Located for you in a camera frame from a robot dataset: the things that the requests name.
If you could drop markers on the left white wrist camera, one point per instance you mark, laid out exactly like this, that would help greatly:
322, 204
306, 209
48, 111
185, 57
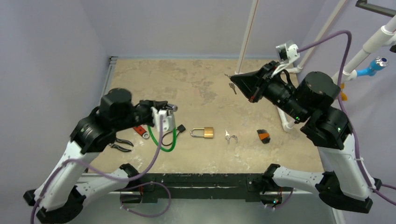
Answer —
163, 119

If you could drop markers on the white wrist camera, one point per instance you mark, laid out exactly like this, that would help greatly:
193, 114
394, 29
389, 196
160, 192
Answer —
287, 54
163, 119

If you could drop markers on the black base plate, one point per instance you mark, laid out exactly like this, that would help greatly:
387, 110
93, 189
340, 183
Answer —
248, 187

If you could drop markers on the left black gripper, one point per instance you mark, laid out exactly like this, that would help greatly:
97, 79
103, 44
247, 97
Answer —
152, 103

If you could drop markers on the orange black brush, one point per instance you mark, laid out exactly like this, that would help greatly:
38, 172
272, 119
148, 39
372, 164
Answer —
264, 136

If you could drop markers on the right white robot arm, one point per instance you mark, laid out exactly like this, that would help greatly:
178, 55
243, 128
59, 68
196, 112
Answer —
328, 128

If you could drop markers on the blue tap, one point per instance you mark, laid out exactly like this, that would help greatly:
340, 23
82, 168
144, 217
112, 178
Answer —
377, 64

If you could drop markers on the orange tap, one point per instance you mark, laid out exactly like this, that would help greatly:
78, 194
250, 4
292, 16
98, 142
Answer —
342, 94

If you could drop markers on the brass padlock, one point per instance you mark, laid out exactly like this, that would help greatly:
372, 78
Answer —
204, 132

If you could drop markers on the white pvc pipe frame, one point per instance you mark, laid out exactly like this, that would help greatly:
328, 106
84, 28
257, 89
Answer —
383, 37

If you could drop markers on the red handled adjustable wrench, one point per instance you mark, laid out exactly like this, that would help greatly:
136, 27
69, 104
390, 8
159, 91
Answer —
142, 132

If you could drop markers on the black handled pliers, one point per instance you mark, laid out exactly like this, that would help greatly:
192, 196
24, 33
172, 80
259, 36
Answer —
122, 145

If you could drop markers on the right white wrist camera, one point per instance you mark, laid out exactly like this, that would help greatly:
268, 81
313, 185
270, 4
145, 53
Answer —
287, 54

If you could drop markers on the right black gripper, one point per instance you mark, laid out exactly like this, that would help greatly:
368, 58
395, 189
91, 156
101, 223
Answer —
261, 83

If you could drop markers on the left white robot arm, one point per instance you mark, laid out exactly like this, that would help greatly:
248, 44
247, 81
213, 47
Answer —
74, 182

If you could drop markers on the green cable lock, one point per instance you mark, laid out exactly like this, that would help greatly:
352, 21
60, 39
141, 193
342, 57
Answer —
158, 141

